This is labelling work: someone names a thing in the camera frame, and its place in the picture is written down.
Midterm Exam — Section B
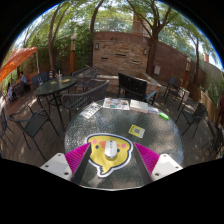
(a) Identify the person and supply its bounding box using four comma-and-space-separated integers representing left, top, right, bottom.
16, 70, 28, 87

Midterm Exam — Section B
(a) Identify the dark round patio table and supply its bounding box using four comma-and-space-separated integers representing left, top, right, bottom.
34, 76, 78, 131

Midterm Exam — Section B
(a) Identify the black metal patio chair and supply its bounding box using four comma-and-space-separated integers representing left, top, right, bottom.
201, 124, 224, 159

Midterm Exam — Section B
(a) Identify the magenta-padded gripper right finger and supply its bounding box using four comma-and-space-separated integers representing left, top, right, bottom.
132, 142, 184, 184

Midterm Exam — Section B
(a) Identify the yellow square card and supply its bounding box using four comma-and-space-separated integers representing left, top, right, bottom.
128, 124, 146, 139

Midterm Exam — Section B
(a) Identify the white number placard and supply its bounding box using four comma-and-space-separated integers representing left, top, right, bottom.
79, 102, 103, 120

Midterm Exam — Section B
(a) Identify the black metal armchair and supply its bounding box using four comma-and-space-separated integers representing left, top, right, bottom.
8, 105, 60, 161

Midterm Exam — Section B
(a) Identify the wooden lamp post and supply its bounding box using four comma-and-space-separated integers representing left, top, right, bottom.
69, 33, 78, 76
183, 57, 192, 89

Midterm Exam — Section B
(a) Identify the yellow bird-shaped mouse pad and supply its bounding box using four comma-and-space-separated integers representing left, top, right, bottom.
85, 132, 135, 178

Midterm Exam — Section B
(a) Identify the forked tree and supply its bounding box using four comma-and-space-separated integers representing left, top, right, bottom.
124, 0, 174, 77

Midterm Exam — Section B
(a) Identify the blue patio chair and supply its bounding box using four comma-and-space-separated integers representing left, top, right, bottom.
31, 71, 49, 91

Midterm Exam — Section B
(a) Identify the green plastic bottle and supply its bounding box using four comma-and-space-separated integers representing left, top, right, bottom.
158, 111, 170, 122

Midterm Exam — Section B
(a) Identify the orange patio umbrella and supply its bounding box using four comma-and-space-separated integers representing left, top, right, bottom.
0, 46, 38, 84

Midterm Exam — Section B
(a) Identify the slim tree trunk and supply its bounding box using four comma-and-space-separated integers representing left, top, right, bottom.
88, 0, 105, 67

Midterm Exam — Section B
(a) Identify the black slatted lounge chair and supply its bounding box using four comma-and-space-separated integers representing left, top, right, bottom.
117, 72, 158, 106

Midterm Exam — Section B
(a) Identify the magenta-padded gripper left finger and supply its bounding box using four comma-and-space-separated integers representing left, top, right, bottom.
39, 142, 93, 185

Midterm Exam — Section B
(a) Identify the thin white booklet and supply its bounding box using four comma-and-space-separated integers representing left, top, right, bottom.
147, 105, 161, 115

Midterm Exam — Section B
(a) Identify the dark metal garden chair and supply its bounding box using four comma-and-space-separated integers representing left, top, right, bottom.
163, 76, 184, 111

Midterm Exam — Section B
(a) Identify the colourful printed flyer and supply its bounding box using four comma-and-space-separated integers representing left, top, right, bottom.
102, 97, 131, 111

